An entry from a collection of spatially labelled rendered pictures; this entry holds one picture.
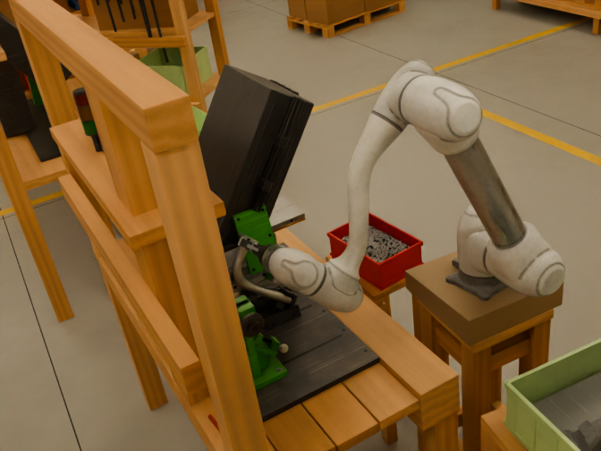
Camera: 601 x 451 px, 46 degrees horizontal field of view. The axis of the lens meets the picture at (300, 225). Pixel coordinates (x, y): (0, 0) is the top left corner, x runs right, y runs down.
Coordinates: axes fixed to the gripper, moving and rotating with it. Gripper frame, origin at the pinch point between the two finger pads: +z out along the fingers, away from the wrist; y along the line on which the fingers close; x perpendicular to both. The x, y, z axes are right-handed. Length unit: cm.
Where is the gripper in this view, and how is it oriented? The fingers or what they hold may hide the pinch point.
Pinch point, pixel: (249, 245)
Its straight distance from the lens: 222.6
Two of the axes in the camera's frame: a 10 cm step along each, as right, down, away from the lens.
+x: -4.3, 9.0, -0.4
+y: -7.9, -4.0, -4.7
